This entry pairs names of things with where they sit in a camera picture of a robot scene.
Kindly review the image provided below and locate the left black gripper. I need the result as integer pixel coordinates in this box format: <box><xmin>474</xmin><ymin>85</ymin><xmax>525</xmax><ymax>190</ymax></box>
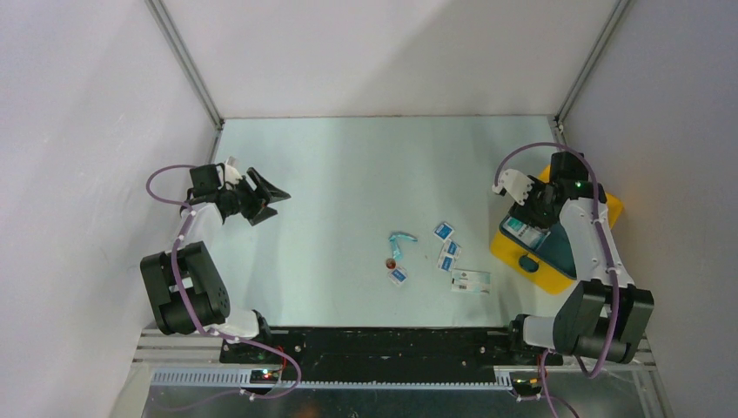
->
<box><xmin>220</xmin><ymin>168</ymin><xmax>290</xmax><ymax>226</ymax></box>

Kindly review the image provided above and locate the teal gauze dressing packet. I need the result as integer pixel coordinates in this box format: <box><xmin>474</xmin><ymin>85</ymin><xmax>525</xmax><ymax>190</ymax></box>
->
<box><xmin>502</xmin><ymin>217</ymin><xmax>549</xmax><ymax>250</ymax></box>

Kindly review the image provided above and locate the teal divided plastic tray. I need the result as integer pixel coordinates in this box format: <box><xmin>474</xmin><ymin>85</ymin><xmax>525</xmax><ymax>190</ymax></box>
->
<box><xmin>491</xmin><ymin>216</ymin><xmax>576</xmax><ymax>280</ymax></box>

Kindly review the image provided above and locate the yellow medicine kit box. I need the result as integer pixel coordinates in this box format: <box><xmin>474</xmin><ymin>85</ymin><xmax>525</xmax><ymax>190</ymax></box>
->
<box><xmin>491</xmin><ymin>165</ymin><xmax>633</xmax><ymax>294</ymax></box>

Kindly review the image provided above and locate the white labelled packet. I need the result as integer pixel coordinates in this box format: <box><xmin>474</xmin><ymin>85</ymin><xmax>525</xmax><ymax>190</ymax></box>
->
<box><xmin>451</xmin><ymin>269</ymin><xmax>492</xmax><ymax>294</ymax></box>

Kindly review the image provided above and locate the twisted teal wrapper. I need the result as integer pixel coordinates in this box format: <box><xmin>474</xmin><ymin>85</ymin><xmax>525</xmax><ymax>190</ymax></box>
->
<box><xmin>388</xmin><ymin>232</ymin><xmax>418</xmax><ymax>261</ymax></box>

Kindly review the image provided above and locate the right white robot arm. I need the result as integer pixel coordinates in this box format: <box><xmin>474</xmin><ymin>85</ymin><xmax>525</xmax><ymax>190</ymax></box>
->
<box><xmin>506</xmin><ymin>151</ymin><xmax>654</xmax><ymax>364</ymax></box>

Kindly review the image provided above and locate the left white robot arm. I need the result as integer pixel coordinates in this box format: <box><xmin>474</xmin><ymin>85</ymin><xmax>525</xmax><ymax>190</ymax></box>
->
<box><xmin>140</xmin><ymin>160</ymin><xmax>291</xmax><ymax>363</ymax></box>

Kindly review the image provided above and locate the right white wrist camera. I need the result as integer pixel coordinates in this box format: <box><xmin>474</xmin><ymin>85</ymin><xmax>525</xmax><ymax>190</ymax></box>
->
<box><xmin>492</xmin><ymin>169</ymin><xmax>534</xmax><ymax>206</ymax></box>

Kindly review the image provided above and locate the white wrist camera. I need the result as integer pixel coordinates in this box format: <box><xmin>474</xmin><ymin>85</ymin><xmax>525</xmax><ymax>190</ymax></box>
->
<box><xmin>223</xmin><ymin>156</ymin><xmax>243</xmax><ymax>186</ymax></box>
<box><xmin>492</xmin><ymin>169</ymin><xmax>534</xmax><ymax>206</ymax></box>

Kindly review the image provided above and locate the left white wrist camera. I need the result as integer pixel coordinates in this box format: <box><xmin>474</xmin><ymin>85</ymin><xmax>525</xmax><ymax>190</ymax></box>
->
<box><xmin>223</xmin><ymin>156</ymin><xmax>243</xmax><ymax>186</ymax></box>

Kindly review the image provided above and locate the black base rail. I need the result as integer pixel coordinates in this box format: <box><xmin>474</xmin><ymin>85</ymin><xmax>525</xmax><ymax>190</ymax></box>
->
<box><xmin>218</xmin><ymin>326</ymin><xmax>563</xmax><ymax>385</ymax></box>

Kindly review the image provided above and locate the grey slotted cable duct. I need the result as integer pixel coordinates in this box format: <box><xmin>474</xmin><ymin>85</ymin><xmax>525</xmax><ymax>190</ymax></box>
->
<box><xmin>151</xmin><ymin>368</ymin><xmax>514</xmax><ymax>390</ymax></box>

